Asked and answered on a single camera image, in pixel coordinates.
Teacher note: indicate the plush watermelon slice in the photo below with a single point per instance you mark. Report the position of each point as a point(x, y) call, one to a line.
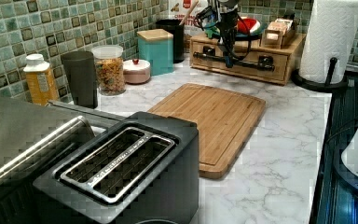
point(248, 26)

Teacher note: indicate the clear cereal jar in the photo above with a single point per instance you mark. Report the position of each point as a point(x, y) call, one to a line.
point(109, 69)

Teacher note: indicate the wooden drawer cabinet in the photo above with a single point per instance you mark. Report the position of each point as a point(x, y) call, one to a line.
point(294, 48)

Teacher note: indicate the wooden drawer with black handle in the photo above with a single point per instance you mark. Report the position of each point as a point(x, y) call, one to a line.
point(258, 65)

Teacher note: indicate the wooden spoon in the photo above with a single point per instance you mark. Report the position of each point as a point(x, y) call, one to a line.
point(187, 15)

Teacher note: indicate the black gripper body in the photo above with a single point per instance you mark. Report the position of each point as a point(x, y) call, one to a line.
point(226, 18)

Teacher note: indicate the oat bites cereal box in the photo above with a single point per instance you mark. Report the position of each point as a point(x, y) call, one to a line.
point(178, 9)

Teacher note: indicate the black two-slot toaster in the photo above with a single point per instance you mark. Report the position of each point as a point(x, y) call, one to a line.
point(145, 169)

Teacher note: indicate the stash tea bag box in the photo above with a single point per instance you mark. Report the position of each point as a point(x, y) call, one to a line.
point(281, 25)

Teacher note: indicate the wooden tea bag holder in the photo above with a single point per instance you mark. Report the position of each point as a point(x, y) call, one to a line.
point(278, 33)

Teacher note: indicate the paper towel roll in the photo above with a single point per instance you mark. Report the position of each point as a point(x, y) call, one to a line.
point(331, 32)

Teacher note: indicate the orange juice bottle white cap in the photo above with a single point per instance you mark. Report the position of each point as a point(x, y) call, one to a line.
point(40, 81)

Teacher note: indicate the pink bowl with lid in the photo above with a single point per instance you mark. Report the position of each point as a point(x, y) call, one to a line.
point(137, 71)

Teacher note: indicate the stainless steel toaster oven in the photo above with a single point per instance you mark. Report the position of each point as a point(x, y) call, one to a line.
point(32, 139)

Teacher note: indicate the black utensil pot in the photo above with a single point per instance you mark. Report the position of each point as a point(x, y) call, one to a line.
point(177, 30)

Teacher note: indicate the bamboo cutting board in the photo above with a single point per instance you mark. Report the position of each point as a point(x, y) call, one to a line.
point(225, 120)

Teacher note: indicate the teal canister with wooden lid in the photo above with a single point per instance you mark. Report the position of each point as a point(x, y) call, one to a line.
point(155, 46)

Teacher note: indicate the dark grey tumbler cup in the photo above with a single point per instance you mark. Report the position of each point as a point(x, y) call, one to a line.
point(80, 72)

